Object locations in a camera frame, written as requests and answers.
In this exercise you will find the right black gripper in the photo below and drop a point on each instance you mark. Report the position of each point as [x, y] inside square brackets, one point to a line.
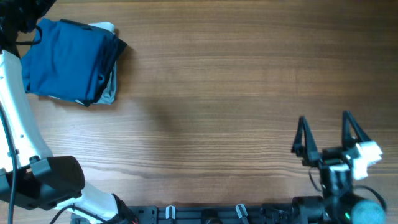
[329, 159]

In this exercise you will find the blue polo shirt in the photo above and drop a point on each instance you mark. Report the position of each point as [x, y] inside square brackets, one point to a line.
[66, 63]

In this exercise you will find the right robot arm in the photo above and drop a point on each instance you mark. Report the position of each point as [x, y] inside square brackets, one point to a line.
[346, 206]

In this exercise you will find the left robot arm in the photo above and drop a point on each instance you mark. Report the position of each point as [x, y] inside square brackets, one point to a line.
[31, 176]

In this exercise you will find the navy folded garment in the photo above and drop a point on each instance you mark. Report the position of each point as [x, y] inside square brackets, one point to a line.
[107, 86]

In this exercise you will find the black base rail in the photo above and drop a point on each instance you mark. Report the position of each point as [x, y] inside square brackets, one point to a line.
[262, 214]

